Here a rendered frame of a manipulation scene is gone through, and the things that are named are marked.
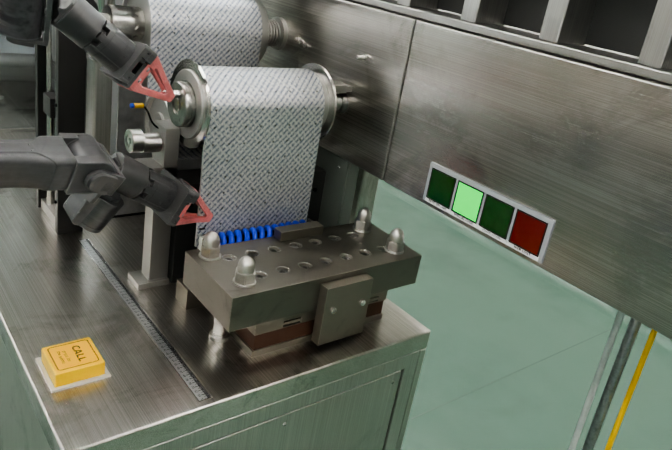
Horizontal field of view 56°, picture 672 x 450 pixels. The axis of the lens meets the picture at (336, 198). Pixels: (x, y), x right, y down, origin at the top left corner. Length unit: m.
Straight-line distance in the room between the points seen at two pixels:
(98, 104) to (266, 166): 0.76
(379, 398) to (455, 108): 0.55
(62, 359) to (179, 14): 0.64
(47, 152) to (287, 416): 0.55
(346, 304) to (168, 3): 0.64
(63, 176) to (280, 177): 0.40
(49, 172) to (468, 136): 0.62
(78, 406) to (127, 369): 0.10
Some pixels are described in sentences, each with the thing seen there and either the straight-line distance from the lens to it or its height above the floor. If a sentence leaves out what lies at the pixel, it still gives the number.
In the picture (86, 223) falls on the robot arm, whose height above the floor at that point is 1.08.
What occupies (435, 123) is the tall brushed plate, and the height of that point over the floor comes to 1.28.
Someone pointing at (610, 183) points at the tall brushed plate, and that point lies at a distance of 0.92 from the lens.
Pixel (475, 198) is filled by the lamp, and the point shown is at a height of 1.20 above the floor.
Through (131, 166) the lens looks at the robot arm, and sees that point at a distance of 1.00.
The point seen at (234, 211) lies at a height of 1.07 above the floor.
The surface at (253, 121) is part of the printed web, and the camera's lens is 1.10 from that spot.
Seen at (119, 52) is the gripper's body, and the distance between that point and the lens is 1.01.
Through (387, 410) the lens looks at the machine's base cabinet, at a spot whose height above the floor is 0.74.
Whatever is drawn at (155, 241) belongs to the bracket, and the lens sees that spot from 1.19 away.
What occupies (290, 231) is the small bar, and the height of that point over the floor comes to 1.05.
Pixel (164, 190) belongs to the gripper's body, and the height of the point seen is 1.14.
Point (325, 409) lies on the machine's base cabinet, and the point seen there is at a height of 0.80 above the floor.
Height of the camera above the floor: 1.53
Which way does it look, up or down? 21 degrees down
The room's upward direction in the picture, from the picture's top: 10 degrees clockwise
